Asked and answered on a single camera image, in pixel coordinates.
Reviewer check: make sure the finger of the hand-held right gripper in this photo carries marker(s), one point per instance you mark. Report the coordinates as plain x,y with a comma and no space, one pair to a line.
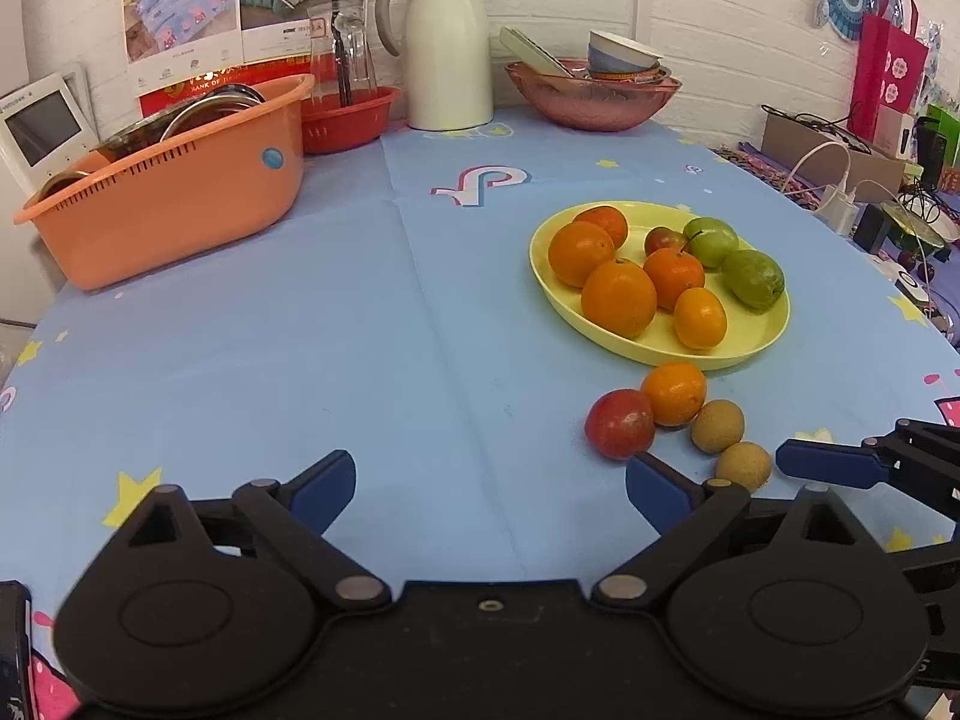
941,566
832,461

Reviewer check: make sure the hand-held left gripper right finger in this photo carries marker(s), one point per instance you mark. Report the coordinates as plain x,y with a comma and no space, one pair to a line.
660,491

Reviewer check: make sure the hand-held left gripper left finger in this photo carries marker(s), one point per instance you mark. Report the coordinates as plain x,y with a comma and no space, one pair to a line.
326,484

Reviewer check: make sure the brown longan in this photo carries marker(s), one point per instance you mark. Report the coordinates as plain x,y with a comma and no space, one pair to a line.
743,465
718,425

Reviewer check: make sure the small orange tangerine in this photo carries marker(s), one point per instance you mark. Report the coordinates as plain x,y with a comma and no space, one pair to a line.
673,277
601,223
673,392

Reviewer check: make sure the yellow plastic plate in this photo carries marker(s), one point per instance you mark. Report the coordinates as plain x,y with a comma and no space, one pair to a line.
750,337

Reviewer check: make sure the yellow-orange tangerine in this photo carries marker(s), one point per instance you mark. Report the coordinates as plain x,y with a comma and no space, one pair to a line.
700,317

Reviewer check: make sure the large orange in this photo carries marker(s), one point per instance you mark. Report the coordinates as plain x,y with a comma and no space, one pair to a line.
581,253
619,298

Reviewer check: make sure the green jujube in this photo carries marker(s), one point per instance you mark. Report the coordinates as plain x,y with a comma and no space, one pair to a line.
752,279

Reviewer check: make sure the green apple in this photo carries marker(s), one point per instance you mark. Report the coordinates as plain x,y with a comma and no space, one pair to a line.
710,240

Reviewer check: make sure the small red apple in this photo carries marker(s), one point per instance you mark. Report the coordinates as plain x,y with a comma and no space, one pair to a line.
665,238

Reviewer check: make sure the blue printed tablecloth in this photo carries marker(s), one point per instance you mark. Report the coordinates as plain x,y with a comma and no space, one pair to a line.
300,360

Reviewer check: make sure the white round gadget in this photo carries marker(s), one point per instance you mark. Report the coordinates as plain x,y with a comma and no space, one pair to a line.
911,285

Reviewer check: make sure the black power adapter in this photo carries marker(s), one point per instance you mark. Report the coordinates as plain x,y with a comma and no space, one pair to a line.
871,229

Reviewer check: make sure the green rimmed dish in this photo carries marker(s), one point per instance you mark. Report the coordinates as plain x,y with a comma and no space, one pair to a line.
919,229

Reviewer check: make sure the white charger plug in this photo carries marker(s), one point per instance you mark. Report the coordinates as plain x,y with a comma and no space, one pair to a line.
844,210

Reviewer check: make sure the orange plastic basket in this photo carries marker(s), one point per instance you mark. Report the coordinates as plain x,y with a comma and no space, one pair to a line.
165,217

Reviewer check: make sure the cardboard box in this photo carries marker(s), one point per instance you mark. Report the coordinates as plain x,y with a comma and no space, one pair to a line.
795,142

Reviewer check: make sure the black cylindrical device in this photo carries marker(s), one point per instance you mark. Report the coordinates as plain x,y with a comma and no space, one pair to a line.
930,150

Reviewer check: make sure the small white box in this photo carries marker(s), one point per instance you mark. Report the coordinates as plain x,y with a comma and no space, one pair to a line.
892,131

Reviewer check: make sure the red plastic basket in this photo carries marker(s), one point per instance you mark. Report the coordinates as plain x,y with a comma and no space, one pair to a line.
345,127

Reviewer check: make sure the pink glass bowl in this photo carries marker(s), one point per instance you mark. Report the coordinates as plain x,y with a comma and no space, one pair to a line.
592,109

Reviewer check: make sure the red gift bag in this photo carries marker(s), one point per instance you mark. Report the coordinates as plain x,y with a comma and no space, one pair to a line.
889,67

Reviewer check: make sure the stainless steel plate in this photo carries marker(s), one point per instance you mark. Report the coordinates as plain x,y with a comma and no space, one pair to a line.
225,97

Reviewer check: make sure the stainless steel bowl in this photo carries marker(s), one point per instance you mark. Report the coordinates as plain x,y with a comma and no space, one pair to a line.
64,181

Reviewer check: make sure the clear drinking glass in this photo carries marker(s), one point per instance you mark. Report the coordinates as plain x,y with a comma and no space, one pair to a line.
324,52
361,52

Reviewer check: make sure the white blue ceramic bowl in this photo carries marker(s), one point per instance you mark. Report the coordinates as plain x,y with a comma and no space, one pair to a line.
622,56

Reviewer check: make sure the white thermos jug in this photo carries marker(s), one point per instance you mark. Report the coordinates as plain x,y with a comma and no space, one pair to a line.
450,60

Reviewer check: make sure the white ceramic dish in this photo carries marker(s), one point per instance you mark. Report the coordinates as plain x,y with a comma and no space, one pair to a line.
532,52

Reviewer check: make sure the white appliance with screen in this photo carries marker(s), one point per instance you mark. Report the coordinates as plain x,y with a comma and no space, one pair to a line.
37,120

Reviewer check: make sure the wall poster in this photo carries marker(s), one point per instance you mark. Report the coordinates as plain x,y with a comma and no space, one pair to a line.
187,0

